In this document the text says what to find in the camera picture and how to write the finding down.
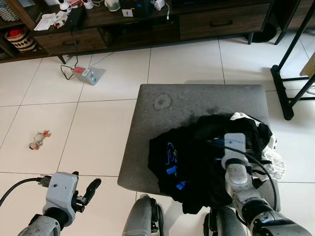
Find black garment with blue print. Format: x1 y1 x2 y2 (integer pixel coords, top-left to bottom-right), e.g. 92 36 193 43
148 114 274 215

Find small toy duck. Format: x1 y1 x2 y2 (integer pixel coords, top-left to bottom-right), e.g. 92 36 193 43
28 129 52 151

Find silver robot left leg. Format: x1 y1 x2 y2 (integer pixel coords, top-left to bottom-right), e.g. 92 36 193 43
122 194 165 236

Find silver robot leg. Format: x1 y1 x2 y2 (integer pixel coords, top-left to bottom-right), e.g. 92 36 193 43
122 194 165 236
203 206 247 236

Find white and black garment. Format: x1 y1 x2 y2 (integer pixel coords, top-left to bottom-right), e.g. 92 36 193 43
228 112 287 181

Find grey power strip box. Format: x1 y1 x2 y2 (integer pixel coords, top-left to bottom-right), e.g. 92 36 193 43
71 66 106 87

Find silver robot right leg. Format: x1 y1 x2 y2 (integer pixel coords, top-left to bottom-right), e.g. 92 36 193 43
203 206 247 236

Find woven patterned basket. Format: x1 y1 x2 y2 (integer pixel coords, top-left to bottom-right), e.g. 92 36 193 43
4 28 39 54

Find grey upholstered ottoman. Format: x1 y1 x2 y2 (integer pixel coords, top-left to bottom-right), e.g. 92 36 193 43
117 83 282 213

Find black router box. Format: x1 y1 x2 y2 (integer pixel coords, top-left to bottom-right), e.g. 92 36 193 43
63 6 85 34

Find white papers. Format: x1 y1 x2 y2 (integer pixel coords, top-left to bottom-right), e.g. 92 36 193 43
33 11 69 31

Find white bottle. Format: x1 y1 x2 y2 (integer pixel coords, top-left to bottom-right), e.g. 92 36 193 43
104 0 122 12

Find black round stand base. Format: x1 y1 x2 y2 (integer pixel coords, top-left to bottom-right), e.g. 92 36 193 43
255 22 279 44

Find black desk organizer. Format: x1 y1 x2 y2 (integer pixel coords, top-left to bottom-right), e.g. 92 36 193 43
120 0 154 18

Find dark wood tv cabinet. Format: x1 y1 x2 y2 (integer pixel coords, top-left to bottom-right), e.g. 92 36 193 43
0 0 277 63

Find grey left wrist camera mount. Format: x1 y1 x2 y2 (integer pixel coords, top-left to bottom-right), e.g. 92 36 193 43
45 172 80 213

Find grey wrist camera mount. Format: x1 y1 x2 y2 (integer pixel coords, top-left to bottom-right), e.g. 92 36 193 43
45 172 80 213
221 132 247 171

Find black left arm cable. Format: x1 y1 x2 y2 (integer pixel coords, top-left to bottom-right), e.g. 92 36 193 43
0 176 52 207

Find black clothes rack silver rail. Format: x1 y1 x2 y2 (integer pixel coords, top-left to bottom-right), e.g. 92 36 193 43
270 2 315 121

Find black power cord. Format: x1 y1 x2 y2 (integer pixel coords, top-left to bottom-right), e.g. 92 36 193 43
60 29 83 81

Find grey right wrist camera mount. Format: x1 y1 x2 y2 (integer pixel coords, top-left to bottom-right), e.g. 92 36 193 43
221 132 247 171

